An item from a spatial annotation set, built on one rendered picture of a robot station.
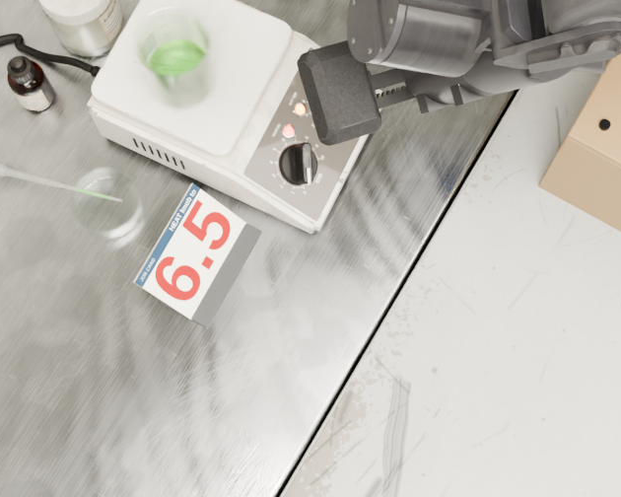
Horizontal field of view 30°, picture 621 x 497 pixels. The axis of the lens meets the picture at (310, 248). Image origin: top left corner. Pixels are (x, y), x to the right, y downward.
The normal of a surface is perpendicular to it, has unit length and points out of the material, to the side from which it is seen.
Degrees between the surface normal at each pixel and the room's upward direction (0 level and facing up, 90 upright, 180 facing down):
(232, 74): 0
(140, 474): 0
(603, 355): 0
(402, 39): 59
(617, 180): 90
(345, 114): 30
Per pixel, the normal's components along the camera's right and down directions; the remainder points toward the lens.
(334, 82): 0.44, -0.01
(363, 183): -0.01, -0.25
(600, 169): -0.51, 0.83
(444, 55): 0.21, 0.80
